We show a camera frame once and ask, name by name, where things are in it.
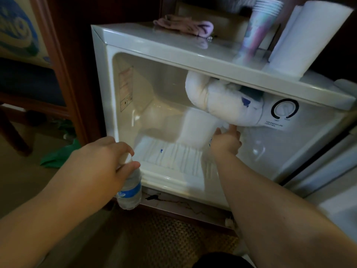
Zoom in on cardboard box with blue print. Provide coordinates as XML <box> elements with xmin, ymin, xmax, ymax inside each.
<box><xmin>0</xmin><ymin>0</ymin><xmax>54</xmax><ymax>69</ymax></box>

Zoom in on person's right hand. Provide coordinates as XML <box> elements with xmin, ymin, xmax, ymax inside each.
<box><xmin>209</xmin><ymin>124</ymin><xmax>242</xmax><ymax>159</ymax></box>

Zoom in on pink cloth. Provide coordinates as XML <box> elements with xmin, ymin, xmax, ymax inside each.
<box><xmin>152</xmin><ymin>14</ymin><xmax>215</xmax><ymax>37</ymax></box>

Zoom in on person's right forearm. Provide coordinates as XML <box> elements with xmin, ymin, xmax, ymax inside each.
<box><xmin>216</xmin><ymin>153</ymin><xmax>357</xmax><ymax>268</ymax></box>

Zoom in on white paper towel roll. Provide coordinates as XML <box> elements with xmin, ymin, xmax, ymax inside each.
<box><xmin>267</xmin><ymin>0</ymin><xmax>354</xmax><ymax>79</ymax></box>

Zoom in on white mini fridge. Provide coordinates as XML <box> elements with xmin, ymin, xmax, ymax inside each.
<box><xmin>90</xmin><ymin>21</ymin><xmax>357</xmax><ymax>249</ymax></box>

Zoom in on stack of pastel paper cups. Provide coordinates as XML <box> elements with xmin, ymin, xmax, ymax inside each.
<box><xmin>240</xmin><ymin>0</ymin><xmax>284</xmax><ymax>58</ymax></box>

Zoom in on warning sticker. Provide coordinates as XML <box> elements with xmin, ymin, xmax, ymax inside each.
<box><xmin>118</xmin><ymin>66</ymin><xmax>134</xmax><ymax>112</ymax></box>

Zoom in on frosted freezer compartment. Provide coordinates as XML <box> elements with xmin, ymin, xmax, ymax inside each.
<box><xmin>184</xmin><ymin>70</ymin><xmax>265</xmax><ymax>128</ymax></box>

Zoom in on wooden chair with dark cushion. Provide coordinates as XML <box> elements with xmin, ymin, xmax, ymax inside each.
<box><xmin>0</xmin><ymin>57</ymin><xmax>72</xmax><ymax>157</ymax></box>

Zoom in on person's black trousers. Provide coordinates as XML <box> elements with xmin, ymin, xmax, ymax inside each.
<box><xmin>192</xmin><ymin>251</ymin><xmax>254</xmax><ymax>268</ymax></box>

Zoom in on green plastic bag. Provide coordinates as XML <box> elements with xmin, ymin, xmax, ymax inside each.
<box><xmin>40</xmin><ymin>138</ymin><xmax>83</xmax><ymax>169</ymax></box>

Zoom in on temperature control dial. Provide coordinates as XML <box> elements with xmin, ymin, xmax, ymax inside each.
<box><xmin>270</xmin><ymin>98</ymin><xmax>300</xmax><ymax>120</ymax></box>

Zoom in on person's left hand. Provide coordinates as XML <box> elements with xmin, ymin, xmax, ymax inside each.
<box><xmin>52</xmin><ymin>136</ymin><xmax>141</xmax><ymax>216</ymax></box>

